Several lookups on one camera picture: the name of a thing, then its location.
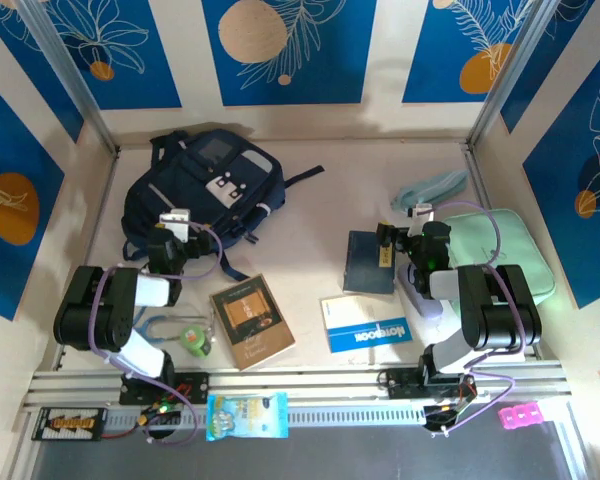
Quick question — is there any blue floral wall poster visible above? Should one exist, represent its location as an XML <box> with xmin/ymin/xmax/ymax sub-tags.
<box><xmin>522</xmin><ymin>37</ymin><xmax>600</xmax><ymax>310</ymax></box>
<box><xmin>0</xmin><ymin>69</ymin><xmax>66</xmax><ymax>322</ymax></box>
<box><xmin>402</xmin><ymin>0</ymin><xmax>529</xmax><ymax>105</ymax></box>
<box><xmin>0</xmin><ymin>0</ymin><xmax>86</xmax><ymax>145</ymax></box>
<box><xmin>27</xmin><ymin>0</ymin><xmax>183</xmax><ymax>111</ymax></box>
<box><xmin>201</xmin><ymin>0</ymin><xmax>379</xmax><ymax>107</ymax></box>
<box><xmin>499</xmin><ymin>0</ymin><xmax>600</xmax><ymax>135</ymax></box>

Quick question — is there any light blue pencil pouch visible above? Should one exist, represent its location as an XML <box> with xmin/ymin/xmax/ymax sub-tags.
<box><xmin>390</xmin><ymin>168</ymin><xmax>470</xmax><ymax>211</ymax></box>

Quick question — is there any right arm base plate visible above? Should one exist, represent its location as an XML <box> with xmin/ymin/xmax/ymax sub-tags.
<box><xmin>378</xmin><ymin>368</ymin><xmax>479</xmax><ymax>401</ymax></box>

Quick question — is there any pink pill box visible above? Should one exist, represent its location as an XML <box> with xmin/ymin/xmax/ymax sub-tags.
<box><xmin>497</xmin><ymin>402</ymin><xmax>546</xmax><ymax>431</ymax></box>

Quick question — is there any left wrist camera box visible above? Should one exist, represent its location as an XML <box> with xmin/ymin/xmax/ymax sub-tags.
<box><xmin>158</xmin><ymin>209</ymin><xmax>191</xmax><ymax>239</ymax></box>

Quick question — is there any brown hardcover book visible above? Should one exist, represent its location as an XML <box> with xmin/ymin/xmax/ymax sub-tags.
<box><xmin>209</xmin><ymin>273</ymin><xmax>297</xmax><ymax>372</ymax></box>

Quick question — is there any blue white notebook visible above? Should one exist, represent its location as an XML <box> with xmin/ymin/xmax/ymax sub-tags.
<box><xmin>320</xmin><ymin>294</ymin><xmax>414</xmax><ymax>355</ymax></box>

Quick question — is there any green tape roll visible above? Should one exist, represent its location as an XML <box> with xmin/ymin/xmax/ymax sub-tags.
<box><xmin>179</xmin><ymin>324</ymin><xmax>214</xmax><ymax>357</ymax></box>

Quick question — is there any aluminium corner post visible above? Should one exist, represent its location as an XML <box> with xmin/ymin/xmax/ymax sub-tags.
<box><xmin>17</xmin><ymin>0</ymin><xmax>119</xmax><ymax>154</ymax></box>
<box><xmin>467</xmin><ymin>0</ymin><xmax>561</xmax><ymax>146</ymax></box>

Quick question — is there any dark blue book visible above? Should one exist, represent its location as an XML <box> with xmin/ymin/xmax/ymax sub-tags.
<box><xmin>342</xmin><ymin>229</ymin><xmax>397</xmax><ymax>296</ymax></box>

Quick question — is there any black power distribution board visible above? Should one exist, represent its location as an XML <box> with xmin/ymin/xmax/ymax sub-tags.
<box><xmin>31</xmin><ymin>407</ymin><xmax>107</xmax><ymax>442</ymax></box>

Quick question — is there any blue snack packet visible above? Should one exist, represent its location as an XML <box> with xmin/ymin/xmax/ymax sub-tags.
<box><xmin>205</xmin><ymin>392</ymin><xmax>290</xmax><ymax>442</ymax></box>

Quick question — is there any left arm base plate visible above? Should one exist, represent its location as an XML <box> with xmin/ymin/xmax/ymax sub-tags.
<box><xmin>118</xmin><ymin>372</ymin><xmax>211</xmax><ymax>406</ymax></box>

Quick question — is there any aluminium rail frame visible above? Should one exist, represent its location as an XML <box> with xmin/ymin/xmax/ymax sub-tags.
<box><xmin>22</xmin><ymin>362</ymin><xmax>574</xmax><ymax>436</ymax></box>

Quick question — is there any blue stethoscope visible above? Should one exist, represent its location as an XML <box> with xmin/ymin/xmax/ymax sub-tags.
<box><xmin>132</xmin><ymin>307</ymin><xmax>219</xmax><ymax>347</ymax></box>

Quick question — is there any mint green zip case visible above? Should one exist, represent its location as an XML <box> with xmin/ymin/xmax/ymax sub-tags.
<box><xmin>439</xmin><ymin>208</ymin><xmax>556</xmax><ymax>306</ymax></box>

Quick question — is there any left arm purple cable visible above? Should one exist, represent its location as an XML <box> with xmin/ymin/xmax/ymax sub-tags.
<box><xmin>88</xmin><ymin>219</ymin><xmax>225</xmax><ymax>446</ymax></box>

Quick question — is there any navy blue backpack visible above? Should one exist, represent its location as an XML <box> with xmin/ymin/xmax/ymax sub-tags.
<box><xmin>120</xmin><ymin>128</ymin><xmax>326</xmax><ymax>281</ymax></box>

